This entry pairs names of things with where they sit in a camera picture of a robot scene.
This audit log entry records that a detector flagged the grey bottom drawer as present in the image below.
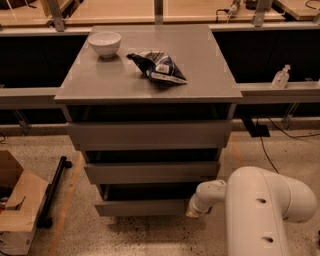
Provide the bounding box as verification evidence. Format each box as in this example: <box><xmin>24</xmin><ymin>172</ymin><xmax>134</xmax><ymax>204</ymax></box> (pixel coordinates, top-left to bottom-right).
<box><xmin>95</xmin><ymin>182</ymin><xmax>199</xmax><ymax>216</ymax></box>

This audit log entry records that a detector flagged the grey drawer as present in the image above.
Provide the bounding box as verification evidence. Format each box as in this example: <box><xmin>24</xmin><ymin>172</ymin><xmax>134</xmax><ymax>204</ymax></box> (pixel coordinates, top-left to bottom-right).
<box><xmin>85</xmin><ymin>161</ymin><xmax>220</xmax><ymax>184</ymax></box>
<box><xmin>67</xmin><ymin>121</ymin><xmax>231</xmax><ymax>150</ymax></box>
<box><xmin>95</xmin><ymin>182</ymin><xmax>199</xmax><ymax>216</ymax></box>

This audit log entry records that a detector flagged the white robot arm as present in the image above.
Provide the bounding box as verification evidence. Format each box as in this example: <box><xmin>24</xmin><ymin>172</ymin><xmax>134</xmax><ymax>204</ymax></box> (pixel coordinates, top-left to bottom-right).
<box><xmin>186</xmin><ymin>166</ymin><xmax>317</xmax><ymax>256</ymax></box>

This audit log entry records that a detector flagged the grey middle drawer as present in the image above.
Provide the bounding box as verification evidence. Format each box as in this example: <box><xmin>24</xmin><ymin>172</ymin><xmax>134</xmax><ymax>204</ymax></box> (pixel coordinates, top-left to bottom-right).
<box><xmin>85</xmin><ymin>161</ymin><xmax>220</xmax><ymax>184</ymax></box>

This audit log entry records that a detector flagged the grey top drawer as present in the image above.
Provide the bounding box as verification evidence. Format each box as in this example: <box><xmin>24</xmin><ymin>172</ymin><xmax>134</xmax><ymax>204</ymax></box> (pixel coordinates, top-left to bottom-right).
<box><xmin>67</xmin><ymin>121</ymin><xmax>231</xmax><ymax>150</ymax></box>

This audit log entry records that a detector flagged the grey drawer cabinet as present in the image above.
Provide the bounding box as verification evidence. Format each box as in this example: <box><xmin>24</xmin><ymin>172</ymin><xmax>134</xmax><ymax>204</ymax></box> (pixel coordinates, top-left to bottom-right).
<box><xmin>55</xmin><ymin>25</ymin><xmax>242</xmax><ymax>203</ymax></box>

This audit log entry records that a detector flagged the black power box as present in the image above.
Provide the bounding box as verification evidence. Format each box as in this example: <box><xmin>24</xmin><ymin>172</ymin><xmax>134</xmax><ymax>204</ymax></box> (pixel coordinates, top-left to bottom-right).
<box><xmin>242</xmin><ymin>119</ymin><xmax>270</xmax><ymax>138</ymax></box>

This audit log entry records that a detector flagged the black metal bar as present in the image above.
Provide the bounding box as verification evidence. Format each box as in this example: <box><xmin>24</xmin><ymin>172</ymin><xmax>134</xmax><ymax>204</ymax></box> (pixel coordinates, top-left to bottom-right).
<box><xmin>36</xmin><ymin>156</ymin><xmax>73</xmax><ymax>229</ymax></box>

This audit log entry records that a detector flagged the blue chip bag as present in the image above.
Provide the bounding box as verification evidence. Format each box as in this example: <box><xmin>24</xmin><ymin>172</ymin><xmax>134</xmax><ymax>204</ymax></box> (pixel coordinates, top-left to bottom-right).
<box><xmin>126</xmin><ymin>51</ymin><xmax>187</xmax><ymax>85</ymax></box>

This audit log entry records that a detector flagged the clear sanitizer bottle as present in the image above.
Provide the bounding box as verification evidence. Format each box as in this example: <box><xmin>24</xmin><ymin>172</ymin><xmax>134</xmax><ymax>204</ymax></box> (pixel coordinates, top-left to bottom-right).
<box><xmin>272</xmin><ymin>64</ymin><xmax>291</xmax><ymax>89</ymax></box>

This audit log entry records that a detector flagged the cardboard box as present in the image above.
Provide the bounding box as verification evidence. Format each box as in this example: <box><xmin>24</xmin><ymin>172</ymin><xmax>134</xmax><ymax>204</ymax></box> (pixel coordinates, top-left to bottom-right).
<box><xmin>0</xmin><ymin>150</ymin><xmax>48</xmax><ymax>256</ymax></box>

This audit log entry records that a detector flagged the white ceramic bowl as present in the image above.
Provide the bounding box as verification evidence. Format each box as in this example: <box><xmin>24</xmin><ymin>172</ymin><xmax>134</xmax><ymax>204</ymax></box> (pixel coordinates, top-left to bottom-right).
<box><xmin>88</xmin><ymin>31</ymin><xmax>121</xmax><ymax>58</ymax></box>

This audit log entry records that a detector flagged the handheld tool on bench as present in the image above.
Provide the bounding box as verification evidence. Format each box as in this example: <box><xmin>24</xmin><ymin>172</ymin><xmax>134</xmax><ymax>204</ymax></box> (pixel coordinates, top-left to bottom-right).
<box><xmin>215</xmin><ymin>0</ymin><xmax>241</xmax><ymax>22</ymax></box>

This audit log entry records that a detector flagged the black floor cable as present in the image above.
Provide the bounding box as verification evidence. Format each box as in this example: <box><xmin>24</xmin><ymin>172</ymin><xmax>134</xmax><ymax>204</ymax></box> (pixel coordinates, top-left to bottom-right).
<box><xmin>255</xmin><ymin>117</ymin><xmax>320</xmax><ymax>175</ymax></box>

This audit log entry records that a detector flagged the grey metal rail frame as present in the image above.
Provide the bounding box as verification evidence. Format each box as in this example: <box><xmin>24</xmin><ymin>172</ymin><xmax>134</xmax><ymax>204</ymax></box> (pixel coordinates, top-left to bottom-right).
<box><xmin>1</xmin><ymin>23</ymin><xmax>320</xmax><ymax>108</ymax></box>

